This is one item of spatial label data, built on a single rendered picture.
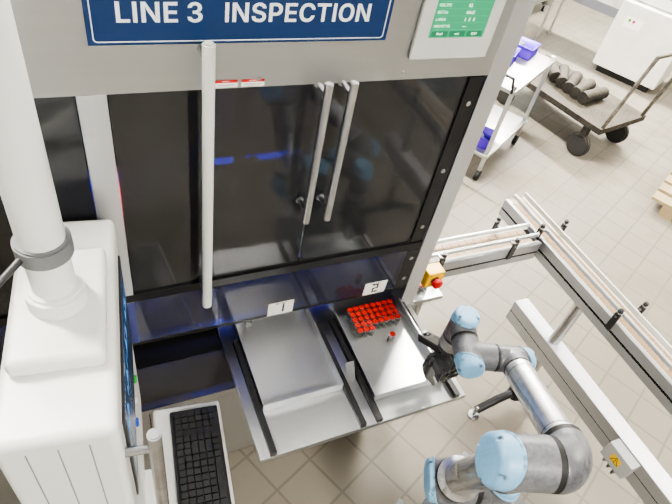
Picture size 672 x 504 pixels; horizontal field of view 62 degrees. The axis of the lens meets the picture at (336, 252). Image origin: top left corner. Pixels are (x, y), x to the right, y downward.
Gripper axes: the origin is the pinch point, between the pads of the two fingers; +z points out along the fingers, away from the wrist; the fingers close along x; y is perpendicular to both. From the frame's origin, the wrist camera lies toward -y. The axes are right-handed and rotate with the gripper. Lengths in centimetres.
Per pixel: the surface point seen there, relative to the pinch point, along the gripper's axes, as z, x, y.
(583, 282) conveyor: -1, 84, -19
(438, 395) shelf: 3.7, 1.9, 5.9
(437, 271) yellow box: -11.1, 18.4, -32.0
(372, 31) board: -100, -30, -32
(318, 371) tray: 3.7, -32.7, -13.7
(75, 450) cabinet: -59, -99, 23
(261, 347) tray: 4, -47, -28
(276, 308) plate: -10, -42, -32
